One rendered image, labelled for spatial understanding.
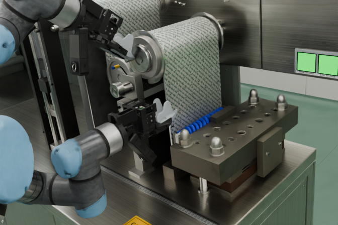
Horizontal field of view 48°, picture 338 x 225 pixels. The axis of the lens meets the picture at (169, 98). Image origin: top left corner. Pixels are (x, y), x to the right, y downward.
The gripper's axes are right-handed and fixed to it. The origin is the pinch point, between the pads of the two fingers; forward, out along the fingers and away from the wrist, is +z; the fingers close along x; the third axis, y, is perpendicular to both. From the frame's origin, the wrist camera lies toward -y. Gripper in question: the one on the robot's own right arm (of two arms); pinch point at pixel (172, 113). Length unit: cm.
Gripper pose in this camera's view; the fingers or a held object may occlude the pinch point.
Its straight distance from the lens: 104.4
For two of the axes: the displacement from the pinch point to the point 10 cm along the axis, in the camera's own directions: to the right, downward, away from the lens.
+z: 6.9, -3.3, 6.4
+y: -1.0, -9.2, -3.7
